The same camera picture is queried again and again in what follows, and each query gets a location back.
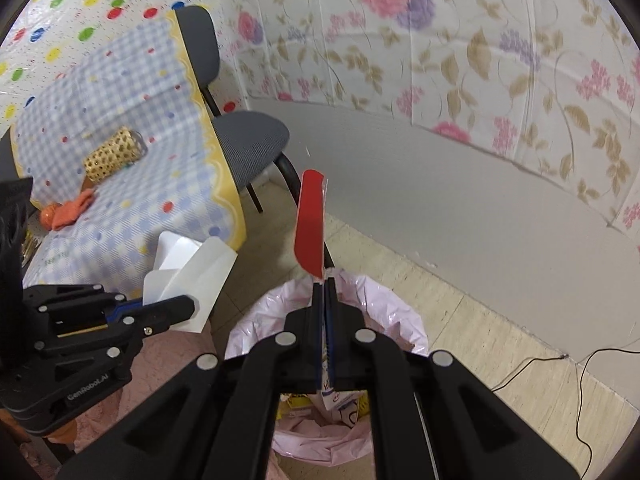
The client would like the red snack packet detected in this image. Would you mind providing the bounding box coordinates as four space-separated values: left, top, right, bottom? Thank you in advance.
294 169 335 396

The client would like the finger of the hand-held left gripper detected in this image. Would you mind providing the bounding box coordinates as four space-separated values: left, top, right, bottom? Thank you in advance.
106 294 197 357
22 283 127 312

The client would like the black cable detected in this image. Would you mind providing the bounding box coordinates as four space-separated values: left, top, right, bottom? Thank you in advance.
490 354 570 393
575 346 640 461

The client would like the blue white sachet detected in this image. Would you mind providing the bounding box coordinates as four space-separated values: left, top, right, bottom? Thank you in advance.
320 389 370 417

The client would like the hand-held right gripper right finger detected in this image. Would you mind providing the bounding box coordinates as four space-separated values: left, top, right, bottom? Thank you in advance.
325 280 576 480

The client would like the floral print plastic sheet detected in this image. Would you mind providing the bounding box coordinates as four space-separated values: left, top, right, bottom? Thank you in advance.
205 0 640 246

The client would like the balloon print plastic sheet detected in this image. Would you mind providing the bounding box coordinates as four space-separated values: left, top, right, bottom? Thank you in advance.
0 0 216 126

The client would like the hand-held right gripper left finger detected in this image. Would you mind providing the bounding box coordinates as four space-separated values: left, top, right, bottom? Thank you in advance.
65 281 325 480

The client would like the blue yellow checkered cloth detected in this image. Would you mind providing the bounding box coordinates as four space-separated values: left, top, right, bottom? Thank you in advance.
10 14 248 301

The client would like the orange cloth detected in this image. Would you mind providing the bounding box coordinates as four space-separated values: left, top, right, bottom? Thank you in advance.
40 189 96 232

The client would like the pink trash bag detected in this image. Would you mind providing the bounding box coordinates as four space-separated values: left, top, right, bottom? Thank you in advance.
224 267 431 461

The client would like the grey padded chair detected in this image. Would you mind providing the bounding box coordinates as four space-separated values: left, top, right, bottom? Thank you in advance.
172 5 337 273

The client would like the large clear yellow-label packet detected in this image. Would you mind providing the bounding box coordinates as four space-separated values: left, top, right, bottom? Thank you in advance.
277 392 313 418

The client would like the woven dotted tube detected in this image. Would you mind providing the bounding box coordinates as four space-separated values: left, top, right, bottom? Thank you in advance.
83 128 146 183

